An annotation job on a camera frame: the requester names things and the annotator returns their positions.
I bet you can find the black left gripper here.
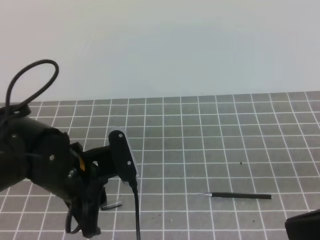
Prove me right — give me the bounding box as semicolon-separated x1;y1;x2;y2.
31;127;108;238

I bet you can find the grey pen cap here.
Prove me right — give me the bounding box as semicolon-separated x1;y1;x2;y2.
100;202;123;211

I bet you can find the black pen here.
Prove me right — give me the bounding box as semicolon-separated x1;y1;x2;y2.
200;192;273;200

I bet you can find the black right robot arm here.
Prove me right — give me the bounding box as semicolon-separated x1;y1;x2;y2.
285;209;320;240

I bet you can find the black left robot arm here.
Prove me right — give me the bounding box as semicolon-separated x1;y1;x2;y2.
0;104;111;238

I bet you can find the black left camera cable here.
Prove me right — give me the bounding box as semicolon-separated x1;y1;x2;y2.
129;181;142;240

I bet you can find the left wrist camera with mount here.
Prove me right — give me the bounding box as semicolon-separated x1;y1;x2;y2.
83;128;138;188

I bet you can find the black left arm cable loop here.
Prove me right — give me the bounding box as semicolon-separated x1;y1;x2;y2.
0;59;60;131

